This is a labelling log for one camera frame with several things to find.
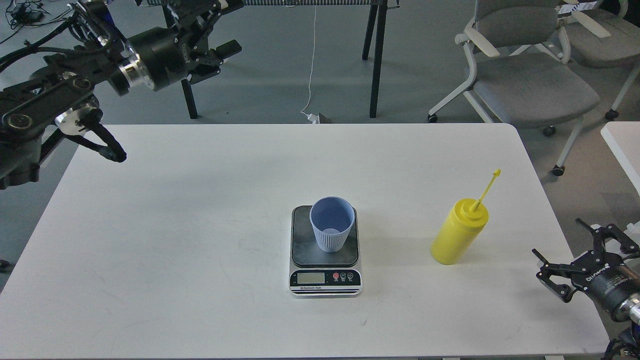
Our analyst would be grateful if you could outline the black-legged background table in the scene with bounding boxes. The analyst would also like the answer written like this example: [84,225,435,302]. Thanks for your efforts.
[134,0,401,120]

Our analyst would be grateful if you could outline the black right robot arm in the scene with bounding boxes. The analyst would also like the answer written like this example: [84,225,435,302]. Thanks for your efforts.
[532,218,640,360]

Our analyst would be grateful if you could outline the digital kitchen scale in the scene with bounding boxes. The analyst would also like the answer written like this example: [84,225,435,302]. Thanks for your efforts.
[288,205,363,299]

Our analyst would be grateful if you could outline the blue plastic cup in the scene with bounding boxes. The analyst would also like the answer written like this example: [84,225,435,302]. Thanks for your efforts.
[309,196,356,253]

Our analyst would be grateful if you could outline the yellow squeeze bottle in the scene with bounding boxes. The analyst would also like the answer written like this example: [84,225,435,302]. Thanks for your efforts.
[430,168,502,265]

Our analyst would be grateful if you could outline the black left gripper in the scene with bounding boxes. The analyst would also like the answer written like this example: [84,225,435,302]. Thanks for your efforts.
[116,0,245,96]

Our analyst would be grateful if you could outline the black cables on floor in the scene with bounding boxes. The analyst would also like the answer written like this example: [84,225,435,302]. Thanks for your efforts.
[0,0,112,45]

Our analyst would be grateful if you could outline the white side table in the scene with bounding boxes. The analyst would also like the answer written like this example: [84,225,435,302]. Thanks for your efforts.
[600,121,640,193]

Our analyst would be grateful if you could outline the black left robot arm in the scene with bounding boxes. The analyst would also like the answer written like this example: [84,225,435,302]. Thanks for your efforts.
[0,0,245,189]

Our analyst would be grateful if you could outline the white hanging cable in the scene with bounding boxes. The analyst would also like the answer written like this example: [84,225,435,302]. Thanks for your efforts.
[300,4,321,124]

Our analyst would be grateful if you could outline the grey office chair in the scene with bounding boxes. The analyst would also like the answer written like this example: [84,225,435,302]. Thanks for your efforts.
[427,0,601,177]
[557,0,640,121]

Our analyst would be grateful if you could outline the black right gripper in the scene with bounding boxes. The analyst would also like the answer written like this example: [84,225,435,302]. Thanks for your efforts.
[531,218,640,323]

